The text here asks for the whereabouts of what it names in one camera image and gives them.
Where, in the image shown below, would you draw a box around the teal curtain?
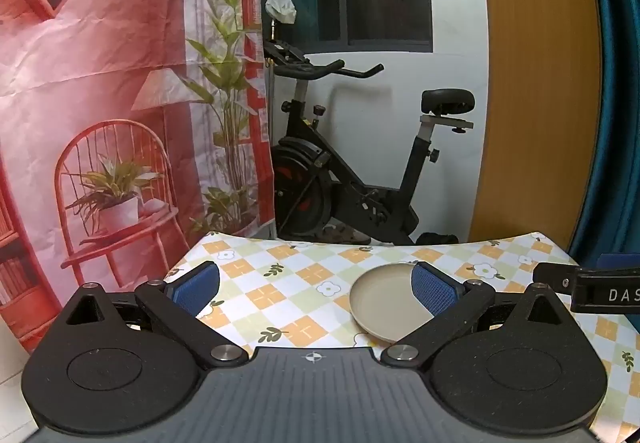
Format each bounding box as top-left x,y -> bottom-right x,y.
567,0 -> 640,269

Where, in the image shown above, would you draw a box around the beige plate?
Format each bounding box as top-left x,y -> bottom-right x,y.
349,263 -> 437,343

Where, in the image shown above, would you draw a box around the printed red wall cloth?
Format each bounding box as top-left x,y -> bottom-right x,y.
0,0 -> 277,355

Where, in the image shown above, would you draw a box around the wooden door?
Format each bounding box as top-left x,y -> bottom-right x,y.
467,0 -> 604,251

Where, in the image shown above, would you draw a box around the black bag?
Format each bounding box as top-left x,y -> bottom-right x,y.
415,232 -> 460,246

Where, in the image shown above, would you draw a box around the white plastic cover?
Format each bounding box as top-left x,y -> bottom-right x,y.
265,0 -> 298,24

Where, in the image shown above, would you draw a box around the brown sandals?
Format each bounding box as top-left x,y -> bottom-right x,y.
322,223 -> 373,246

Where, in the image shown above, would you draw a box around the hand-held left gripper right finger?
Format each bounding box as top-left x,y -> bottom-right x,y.
382,260 -> 573,370

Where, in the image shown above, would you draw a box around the black exercise bike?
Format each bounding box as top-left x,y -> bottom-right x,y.
263,20 -> 476,246

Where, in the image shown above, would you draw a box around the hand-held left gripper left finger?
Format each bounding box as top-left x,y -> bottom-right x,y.
65,260 -> 249,370

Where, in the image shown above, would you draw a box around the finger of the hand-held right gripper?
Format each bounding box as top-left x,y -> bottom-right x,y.
597,254 -> 640,270
532,262 -> 579,297

